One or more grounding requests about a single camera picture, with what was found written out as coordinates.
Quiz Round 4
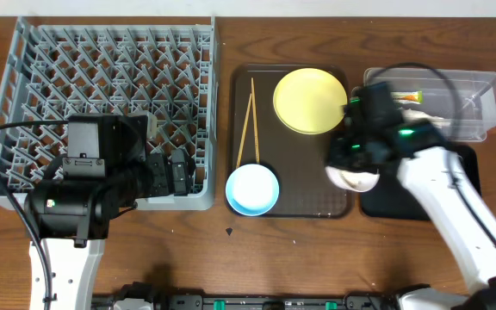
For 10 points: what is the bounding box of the white bowl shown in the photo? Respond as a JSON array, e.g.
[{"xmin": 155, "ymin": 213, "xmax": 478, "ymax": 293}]
[{"xmin": 325, "ymin": 166, "xmax": 380, "ymax": 193}]

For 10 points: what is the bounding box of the green snack wrapper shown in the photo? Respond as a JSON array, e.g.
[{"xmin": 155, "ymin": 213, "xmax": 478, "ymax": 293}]
[{"xmin": 391, "ymin": 91, "xmax": 423, "ymax": 104}]

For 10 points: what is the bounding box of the light blue bowl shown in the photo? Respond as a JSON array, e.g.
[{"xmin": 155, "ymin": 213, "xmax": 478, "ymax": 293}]
[{"xmin": 226, "ymin": 164, "xmax": 280, "ymax": 217}]

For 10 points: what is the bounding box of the small white cup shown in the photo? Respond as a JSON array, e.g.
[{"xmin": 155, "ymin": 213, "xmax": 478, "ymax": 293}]
[{"xmin": 132, "ymin": 110, "xmax": 158, "ymax": 140}]

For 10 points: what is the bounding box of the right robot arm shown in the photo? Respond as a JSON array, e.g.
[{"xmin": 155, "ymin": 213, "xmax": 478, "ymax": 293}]
[{"xmin": 325, "ymin": 83, "xmax": 496, "ymax": 309}]

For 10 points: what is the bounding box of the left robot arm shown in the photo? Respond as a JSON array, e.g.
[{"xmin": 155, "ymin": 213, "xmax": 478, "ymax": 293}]
[{"xmin": 24, "ymin": 114, "xmax": 195, "ymax": 309}]

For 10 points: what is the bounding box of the black waste tray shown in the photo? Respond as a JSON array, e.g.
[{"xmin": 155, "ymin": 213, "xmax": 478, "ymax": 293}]
[{"xmin": 360, "ymin": 144, "xmax": 481, "ymax": 221}]

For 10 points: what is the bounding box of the grey plastic dishwasher rack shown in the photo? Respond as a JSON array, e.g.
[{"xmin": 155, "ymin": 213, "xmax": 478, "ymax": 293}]
[{"xmin": 0, "ymin": 18, "xmax": 220, "ymax": 211}]

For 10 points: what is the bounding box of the dark brown serving tray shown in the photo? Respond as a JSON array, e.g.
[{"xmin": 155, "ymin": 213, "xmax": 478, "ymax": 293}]
[{"xmin": 227, "ymin": 64, "xmax": 355, "ymax": 219}]

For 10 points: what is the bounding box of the yellow round plate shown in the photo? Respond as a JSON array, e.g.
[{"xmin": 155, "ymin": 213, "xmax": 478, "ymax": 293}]
[{"xmin": 273, "ymin": 68, "xmax": 348, "ymax": 135}]

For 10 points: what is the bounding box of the clear plastic bin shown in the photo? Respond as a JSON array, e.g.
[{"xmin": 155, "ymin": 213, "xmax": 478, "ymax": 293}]
[{"xmin": 363, "ymin": 67, "xmax": 496, "ymax": 142}]

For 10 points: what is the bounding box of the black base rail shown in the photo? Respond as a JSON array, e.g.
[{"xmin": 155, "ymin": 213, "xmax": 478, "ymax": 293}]
[{"xmin": 91, "ymin": 282, "xmax": 397, "ymax": 310}]

